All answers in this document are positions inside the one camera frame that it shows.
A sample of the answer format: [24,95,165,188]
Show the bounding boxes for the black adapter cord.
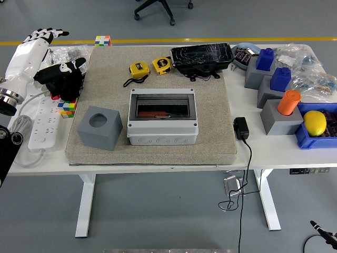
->
[217,138,264,253]

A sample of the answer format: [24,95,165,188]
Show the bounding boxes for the yellow tape measure with strap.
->
[123,62,151,87]

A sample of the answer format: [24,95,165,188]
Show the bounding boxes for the pale blue tray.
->
[231,42,262,71]

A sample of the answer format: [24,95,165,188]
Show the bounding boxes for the grey cube holder with hole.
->
[76,105,123,152]

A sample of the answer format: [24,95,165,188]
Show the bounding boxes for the blue plastic bin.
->
[294,102,337,150]

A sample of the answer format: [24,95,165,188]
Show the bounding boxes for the grey enclosure box with lid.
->
[126,88,199,145]

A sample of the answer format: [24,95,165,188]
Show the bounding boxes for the black power adapter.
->
[233,116,250,140]

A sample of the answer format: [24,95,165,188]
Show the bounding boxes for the white-faced puzzle cube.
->
[94,35,112,47]

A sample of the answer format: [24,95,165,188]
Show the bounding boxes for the yellow lemon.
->
[303,110,328,137]

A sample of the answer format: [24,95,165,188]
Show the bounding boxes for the white table leg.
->
[254,169,282,232]
[75,173,97,238]

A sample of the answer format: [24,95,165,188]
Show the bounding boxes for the dark parts in bin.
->
[320,110,337,138]

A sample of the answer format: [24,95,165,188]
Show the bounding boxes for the metal bracket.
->
[223,176,247,197]

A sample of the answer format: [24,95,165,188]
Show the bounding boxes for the table control panel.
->
[289,167,330,175]

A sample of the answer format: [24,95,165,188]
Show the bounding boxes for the blue block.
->
[256,47,275,72]
[270,67,292,92]

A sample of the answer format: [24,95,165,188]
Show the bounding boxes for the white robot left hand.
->
[4,27,87,93]

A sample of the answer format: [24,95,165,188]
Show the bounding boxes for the black cloth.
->
[46,71,84,102]

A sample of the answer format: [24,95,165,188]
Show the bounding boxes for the black cracked case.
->
[170,43,235,82]

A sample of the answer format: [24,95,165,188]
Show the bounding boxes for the white power strip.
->
[27,98,62,153]

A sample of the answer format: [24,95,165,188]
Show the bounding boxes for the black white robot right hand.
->
[310,220,337,246]

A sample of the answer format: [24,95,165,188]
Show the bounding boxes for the clear bags of small parts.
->
[47,44,94,77]

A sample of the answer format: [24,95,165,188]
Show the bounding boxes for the colourful puzzle cube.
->
[57,97,80,120]

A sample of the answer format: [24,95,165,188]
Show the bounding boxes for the orange cylinder battery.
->
[277,90,302,116]
[138,110,172,119]

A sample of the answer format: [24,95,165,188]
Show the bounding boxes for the grey-brown mat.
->
[65,46,239,167]

